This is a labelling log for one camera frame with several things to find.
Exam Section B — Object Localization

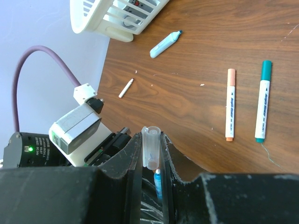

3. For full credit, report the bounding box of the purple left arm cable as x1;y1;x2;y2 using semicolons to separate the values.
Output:
11;45;82;133

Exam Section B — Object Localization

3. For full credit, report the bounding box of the light blue pen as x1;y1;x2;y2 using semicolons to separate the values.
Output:
149;30;183;58

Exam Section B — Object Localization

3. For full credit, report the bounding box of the white plastic dish basket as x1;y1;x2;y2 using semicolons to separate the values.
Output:
70;0;168;42

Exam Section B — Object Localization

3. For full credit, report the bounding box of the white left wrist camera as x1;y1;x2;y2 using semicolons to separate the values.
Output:
49;83;112;167

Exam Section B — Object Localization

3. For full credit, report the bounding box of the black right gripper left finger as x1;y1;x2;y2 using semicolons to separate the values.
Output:
0;133;142;224

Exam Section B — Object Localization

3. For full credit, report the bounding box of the blue patterned pen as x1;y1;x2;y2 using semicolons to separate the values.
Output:
154;169;163;203

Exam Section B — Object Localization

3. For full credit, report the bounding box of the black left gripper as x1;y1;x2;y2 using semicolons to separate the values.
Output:
84;127;131;167

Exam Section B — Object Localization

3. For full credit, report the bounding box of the white pen with orange tip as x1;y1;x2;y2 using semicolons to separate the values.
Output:
225;69;235;142

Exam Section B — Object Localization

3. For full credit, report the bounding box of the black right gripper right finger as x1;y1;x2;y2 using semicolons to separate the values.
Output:
160;134;299;224

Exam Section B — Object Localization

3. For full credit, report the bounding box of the small grey clear cap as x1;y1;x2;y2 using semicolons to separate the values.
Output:
142;126;161;170

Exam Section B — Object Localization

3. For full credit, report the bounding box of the white pen with pink tip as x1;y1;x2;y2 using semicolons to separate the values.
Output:
118;78;134;98

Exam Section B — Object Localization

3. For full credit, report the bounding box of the white pen with teal tip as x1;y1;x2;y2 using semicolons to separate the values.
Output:
255;60;272;143

